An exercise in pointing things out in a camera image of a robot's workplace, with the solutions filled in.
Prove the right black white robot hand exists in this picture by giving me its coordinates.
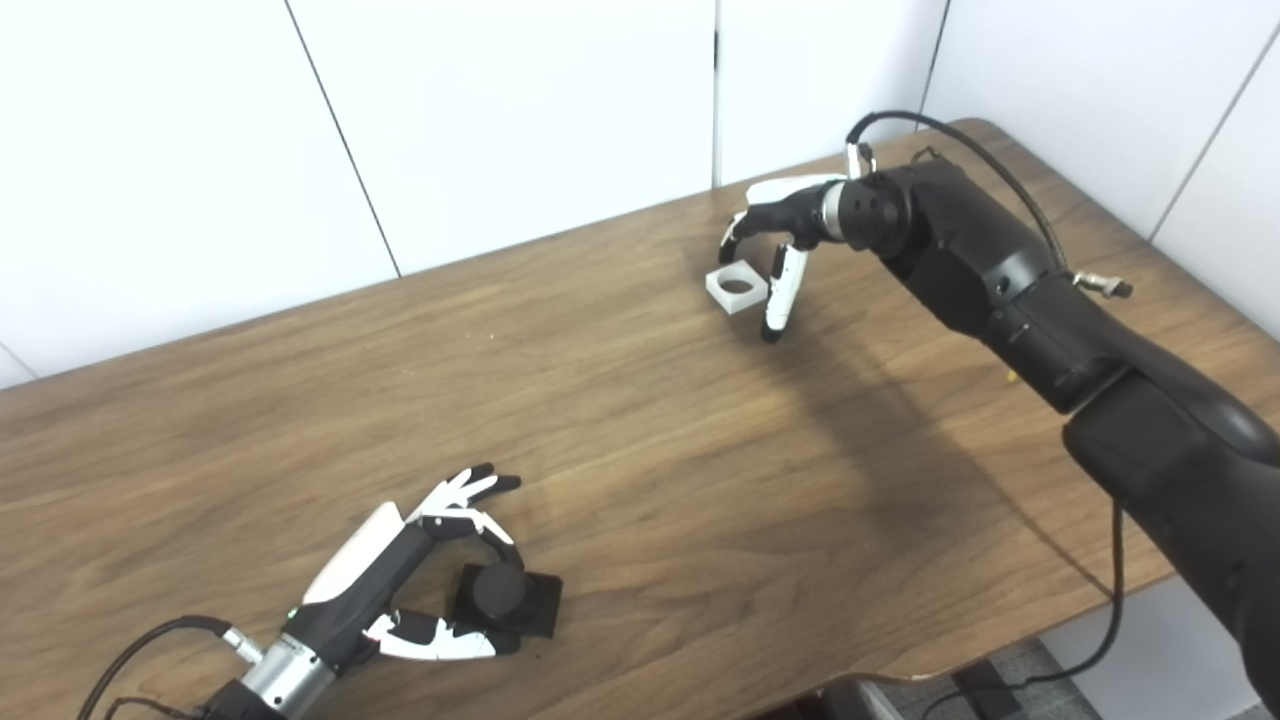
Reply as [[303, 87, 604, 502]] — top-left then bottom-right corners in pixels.
[[718, 174, 851, 344]]

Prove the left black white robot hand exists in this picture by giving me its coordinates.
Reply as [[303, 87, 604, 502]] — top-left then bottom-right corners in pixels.
[[285, 463, 526, 671]]

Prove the white square piece with hole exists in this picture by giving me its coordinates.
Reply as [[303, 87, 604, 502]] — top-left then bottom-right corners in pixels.
[[705, 262, 770, 316]]

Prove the black peg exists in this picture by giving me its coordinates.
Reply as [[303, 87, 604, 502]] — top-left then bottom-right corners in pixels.
[[447, 563, 563, 641]]

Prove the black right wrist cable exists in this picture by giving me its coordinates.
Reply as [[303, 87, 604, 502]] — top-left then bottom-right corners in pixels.
[[846, 110, 1134, 299]]

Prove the hanging black cable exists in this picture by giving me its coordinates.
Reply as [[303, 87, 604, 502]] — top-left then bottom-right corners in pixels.
[[920, 500, 1126, 720]]

